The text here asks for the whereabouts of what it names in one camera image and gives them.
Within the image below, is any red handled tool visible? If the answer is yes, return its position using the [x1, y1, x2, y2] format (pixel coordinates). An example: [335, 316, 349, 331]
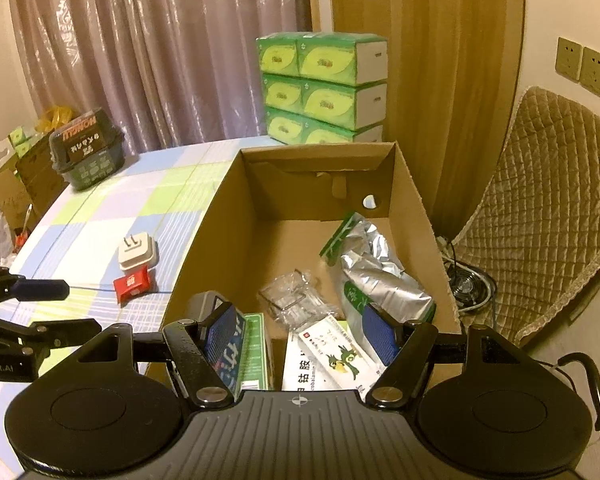
[14, 204, 35, 248]

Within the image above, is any dark green storage box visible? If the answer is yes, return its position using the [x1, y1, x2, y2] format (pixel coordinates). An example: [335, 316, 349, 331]
[49, 107, 127, 192]

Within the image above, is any small green tissue pack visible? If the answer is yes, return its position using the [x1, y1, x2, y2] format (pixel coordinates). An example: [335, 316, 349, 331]
[7, 127, 36, 157]

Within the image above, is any brown cardboard box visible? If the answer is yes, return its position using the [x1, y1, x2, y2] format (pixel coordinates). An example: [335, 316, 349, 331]
[145, 141, 463, 396]

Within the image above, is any purple curtain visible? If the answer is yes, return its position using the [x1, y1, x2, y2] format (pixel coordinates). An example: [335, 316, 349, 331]
[7, 0, 331, 161]

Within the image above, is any yellow plastic bag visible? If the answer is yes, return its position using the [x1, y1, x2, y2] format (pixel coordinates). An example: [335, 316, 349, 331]
[35, 105, 76, 133]

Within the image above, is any silver foil bag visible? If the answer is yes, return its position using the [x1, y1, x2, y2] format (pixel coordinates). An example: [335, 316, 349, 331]
[320, 212, 437, 323]

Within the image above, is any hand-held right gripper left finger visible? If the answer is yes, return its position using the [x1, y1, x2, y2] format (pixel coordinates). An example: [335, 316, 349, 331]
[72, 301, 243, 409]

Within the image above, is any black strap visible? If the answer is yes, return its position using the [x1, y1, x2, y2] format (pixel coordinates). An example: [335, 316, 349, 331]
[552, 352, 600, 432]

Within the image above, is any printed cardboard carton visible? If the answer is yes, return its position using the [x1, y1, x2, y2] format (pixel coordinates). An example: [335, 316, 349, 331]
[0, 132, 71, 231]

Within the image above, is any clear plastic tray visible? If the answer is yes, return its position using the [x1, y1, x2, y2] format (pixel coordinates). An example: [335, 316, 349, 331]
[257, 269, 341, 331]

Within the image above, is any chair with quilted cover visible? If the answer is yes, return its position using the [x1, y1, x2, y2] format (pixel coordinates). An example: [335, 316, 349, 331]
[450, 85, 600, 348]

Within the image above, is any checked tablecloth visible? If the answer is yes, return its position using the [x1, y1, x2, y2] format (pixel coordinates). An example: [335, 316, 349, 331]
[0, 136, 291, 461]

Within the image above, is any beige wall socket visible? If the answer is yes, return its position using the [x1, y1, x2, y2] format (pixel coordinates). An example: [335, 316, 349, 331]
[554, 36, 585, 82]
[579, 46, 600, 100]

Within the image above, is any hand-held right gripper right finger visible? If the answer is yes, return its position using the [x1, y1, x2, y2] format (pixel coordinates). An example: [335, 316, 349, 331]
[361, 304, 528, 409]

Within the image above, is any red snack packet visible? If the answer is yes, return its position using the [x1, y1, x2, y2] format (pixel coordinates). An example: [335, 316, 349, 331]
[112, 266, 153, 305]

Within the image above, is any wooden door panel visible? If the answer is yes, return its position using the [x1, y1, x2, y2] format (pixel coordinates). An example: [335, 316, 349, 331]
[327, 0, 526, 241]

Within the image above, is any white power adapter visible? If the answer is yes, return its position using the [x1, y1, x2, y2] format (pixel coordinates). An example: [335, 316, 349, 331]
[117, 232, 159, 271]

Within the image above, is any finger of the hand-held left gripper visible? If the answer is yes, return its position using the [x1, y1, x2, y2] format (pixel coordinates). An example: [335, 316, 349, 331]
[0, 267, 72, 304]
[0, 313, 104, 357]

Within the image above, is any white medicine box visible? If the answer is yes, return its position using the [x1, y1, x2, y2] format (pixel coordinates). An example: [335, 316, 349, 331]
[280, 317, 396, 393]

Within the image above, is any stack of green tissue packs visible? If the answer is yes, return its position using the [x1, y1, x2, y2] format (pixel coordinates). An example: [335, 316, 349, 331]
[256, 31, 388, 145]

